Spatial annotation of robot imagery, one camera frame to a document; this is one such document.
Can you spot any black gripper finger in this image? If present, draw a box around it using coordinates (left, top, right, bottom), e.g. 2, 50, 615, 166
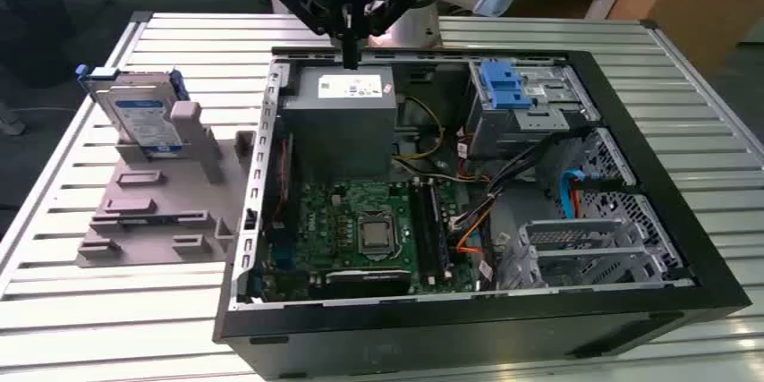
273, 0, 355, 70
351, 0, 421, 71

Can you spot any hard disk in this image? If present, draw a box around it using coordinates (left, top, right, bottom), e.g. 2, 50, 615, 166
75, 64, 193, 162

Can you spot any blue data wire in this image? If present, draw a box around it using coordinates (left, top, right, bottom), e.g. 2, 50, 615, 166
558, 167, 606, 222

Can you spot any metal disk bay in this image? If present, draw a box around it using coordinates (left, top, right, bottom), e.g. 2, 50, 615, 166
498, 216, 698, 292

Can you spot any blue plastic drive latch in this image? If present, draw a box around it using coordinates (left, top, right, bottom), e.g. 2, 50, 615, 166
479, 61, 537, 111

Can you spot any grey power supply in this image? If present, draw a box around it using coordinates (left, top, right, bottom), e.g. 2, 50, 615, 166
281, 64, 401, 182

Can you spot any metal optical drive cage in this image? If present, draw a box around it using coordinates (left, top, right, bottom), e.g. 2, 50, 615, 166
465, 59, 602, 162

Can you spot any green motherboard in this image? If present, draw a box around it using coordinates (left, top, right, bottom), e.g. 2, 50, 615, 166
262, 178, 483, 302

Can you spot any silver CPU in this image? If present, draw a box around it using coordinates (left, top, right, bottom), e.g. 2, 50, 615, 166
359, 219, 397, 254

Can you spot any grey parts rack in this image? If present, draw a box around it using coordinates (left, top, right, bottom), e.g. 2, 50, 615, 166
75, 102, 262, 269

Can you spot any brown wooden cabinet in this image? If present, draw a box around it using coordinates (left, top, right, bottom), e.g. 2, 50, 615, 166
609, 0, 764, 77

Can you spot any RAM stick in rack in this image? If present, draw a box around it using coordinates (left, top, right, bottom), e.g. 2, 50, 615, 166
119, 216, 181, 226

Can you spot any grey stand foot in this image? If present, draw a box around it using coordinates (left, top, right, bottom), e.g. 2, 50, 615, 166
0, 102, 27, 136

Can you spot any black graphics card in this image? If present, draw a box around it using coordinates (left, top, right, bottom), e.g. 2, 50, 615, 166
307, 267, 415, 301

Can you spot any black PC case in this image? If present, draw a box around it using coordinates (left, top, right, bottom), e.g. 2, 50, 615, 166
213, 46, 753, 378

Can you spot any yellow wire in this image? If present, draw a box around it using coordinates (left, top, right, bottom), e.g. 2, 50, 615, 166
394, 95, 447, 162

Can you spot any black cable bundle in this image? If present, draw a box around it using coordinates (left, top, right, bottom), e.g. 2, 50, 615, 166
453, 138, 557, 231

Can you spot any orange data wire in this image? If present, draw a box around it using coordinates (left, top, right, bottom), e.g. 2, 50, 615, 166
570, 180, 586, 221

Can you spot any black power wire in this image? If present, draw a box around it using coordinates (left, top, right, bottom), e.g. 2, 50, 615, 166
599, 175, 641, 191

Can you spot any orange wire bundle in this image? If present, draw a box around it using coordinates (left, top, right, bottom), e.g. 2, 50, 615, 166
457, 219, 486, 267

